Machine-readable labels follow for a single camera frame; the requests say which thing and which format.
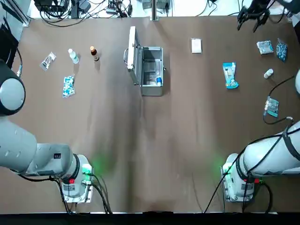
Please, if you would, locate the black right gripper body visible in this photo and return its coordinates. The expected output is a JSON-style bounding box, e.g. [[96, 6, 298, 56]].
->
[[245, 0, 274, 12]]

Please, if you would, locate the white gauze packet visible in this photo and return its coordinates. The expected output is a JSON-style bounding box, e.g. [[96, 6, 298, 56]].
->
[[190, 37, 203, 54]]

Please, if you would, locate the blue cotton swab packet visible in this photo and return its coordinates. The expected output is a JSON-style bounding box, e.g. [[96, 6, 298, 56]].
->
[[222, 61, 240, 90]]

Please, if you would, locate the silver aluminium medicine case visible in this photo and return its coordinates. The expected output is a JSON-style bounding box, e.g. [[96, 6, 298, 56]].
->
[[123, 26, 166, 97]]

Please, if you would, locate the white blue square packet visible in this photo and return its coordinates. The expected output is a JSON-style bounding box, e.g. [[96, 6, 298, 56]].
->
[[256, 40, 274, 55]]

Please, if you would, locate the blue white capsule bag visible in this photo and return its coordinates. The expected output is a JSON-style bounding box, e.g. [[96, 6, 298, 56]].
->
[[62, 74, 76, 98], [276, 38, 289, 62]]

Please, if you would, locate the teal clear packet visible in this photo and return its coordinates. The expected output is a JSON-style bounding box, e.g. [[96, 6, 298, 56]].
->
[[264, 97, 280, 117]]

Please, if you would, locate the brown glass bottle orange cap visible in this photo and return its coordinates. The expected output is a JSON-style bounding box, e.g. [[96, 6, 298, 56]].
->
[[90, 46, 99, 62]]

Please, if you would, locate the black power adapter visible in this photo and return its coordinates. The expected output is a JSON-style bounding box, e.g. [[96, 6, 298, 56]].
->
[[70, 0, 92, 18]]

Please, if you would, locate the white plastic bottle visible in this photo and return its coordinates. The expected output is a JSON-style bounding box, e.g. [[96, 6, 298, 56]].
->
[[67, 48, 79, 64]]

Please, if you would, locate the brown swab stick packet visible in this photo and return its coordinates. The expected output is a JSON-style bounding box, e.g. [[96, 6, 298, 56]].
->
[[39, 51, 57, 71]]

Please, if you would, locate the aluminium frame post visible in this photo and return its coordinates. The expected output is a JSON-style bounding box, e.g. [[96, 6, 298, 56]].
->
[[151, 0, 160, 21]]

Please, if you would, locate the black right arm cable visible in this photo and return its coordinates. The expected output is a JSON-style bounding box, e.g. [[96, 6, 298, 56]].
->
[[262, 75, 295, 125]]

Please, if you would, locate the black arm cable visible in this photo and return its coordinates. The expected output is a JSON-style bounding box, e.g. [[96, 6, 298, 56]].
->
[[262, 75, 295, 125], [15, 45, 24, 78]]

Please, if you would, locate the black cable hub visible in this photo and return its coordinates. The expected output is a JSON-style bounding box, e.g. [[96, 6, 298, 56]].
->
[[106, 0, 132, 15]]

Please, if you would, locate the black network switch box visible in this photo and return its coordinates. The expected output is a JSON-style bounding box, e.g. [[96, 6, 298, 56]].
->
[[34, 0, 69, 14]]

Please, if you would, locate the aluminium corner post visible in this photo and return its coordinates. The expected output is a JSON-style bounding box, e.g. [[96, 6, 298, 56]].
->
[[14, 0, 31, 27]]

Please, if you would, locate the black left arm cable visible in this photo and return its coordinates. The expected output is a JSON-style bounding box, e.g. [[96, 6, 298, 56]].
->
[[15, 45, 24, 78]]

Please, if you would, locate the black base cable bundle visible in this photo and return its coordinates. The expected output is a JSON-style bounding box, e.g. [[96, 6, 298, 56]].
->
[[89, 172, 113, 214]]

